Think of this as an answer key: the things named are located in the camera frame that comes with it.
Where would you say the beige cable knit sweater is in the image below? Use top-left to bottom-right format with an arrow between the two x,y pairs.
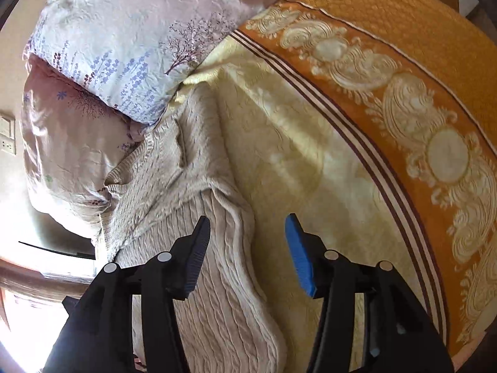
93,83 -> 288,373

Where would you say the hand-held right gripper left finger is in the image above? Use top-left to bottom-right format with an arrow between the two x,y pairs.
41,215 -> 212,373

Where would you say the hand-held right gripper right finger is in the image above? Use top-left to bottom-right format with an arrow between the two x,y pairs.
285,213 -> 455,373

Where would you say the wooden bed frame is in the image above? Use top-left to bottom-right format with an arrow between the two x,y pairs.
0,258 -> 98,300

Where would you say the pink floral pillow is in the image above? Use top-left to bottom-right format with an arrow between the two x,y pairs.
19,54 -> 150,242

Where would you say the lavender tree print pillow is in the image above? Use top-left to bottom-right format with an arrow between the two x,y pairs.
23,0 -> 327,127

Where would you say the yellow orange patterned bed sheet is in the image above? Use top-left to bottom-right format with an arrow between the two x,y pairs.
167,0 -> 497,373

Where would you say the beige wall switch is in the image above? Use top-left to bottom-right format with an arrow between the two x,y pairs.
0,113 -> 18,156

